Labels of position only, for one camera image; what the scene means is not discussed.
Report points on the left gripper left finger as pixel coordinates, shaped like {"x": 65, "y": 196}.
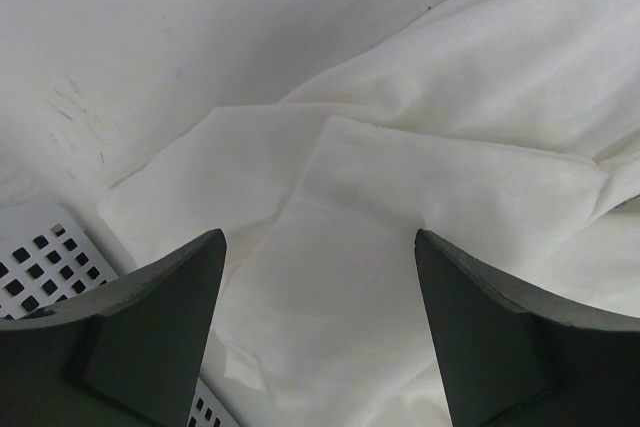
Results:
{"x": 128, "y": 353}

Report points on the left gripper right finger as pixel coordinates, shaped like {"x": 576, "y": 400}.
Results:
{"x": 512, "y": 354}

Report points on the white floral print t-shirt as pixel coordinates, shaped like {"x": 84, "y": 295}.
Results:
{"x": 508, "y": 127}

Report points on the white plastic laundry basket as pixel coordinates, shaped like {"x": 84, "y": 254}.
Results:
{"x": 47, "y": 258}

